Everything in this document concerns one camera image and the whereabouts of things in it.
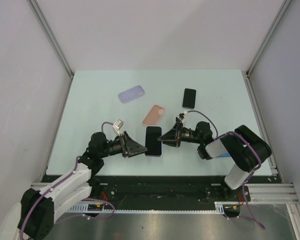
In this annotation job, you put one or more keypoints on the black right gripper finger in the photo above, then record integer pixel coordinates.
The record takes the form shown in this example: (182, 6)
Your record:
(173, 135)
(171, 143)

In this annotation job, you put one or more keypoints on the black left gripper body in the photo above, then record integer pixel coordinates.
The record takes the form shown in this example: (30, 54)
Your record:
(113, 148)

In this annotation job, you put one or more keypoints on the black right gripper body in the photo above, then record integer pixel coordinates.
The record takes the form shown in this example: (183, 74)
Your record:
(189, 135)

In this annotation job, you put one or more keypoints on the light blue phone case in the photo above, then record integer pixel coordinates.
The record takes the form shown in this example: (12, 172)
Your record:
(161, 142)

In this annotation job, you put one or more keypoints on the purple-edged black phone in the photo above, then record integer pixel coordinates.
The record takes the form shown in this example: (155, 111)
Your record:
(153, 140)

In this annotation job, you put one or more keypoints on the pink phone case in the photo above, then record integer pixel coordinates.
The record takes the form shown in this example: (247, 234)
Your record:
(153, 116)

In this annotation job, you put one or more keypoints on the lilac phone case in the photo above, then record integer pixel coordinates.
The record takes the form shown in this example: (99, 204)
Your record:
(131, 94)

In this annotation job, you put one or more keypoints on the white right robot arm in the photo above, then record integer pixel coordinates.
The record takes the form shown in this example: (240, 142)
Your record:
(247, 149)

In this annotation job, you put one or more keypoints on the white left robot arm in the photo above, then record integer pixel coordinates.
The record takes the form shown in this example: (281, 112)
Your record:
(38, 211)

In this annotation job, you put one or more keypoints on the blue phone face down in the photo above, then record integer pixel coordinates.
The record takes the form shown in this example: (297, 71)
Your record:
(225, 155)

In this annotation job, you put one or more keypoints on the teal-edged black phone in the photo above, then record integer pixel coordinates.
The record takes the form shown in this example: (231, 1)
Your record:
(189, 98)

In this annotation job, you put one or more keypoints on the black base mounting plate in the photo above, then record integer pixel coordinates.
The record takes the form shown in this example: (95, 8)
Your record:
(206, 188)

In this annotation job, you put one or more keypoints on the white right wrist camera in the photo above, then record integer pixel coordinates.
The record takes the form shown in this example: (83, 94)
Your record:
(182, 117)

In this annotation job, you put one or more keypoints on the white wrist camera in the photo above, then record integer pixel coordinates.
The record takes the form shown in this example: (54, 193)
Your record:
(117, 126)
(182, 117)

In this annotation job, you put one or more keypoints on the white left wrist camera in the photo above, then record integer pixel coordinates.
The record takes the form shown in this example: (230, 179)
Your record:
(117, 126)

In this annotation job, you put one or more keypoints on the right aluminium rail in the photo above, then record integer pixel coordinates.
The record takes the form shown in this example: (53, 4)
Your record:
(272, 193)

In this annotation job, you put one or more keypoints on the right aluminium frame post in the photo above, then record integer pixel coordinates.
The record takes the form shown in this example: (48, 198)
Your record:
(269, 35)

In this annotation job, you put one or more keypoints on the aluminium frame post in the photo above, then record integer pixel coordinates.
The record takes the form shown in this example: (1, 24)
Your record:
(44, 24)
(269, 35)

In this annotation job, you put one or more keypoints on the left aluminium frame post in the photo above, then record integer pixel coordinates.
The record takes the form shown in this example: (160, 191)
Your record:
(44, 24)

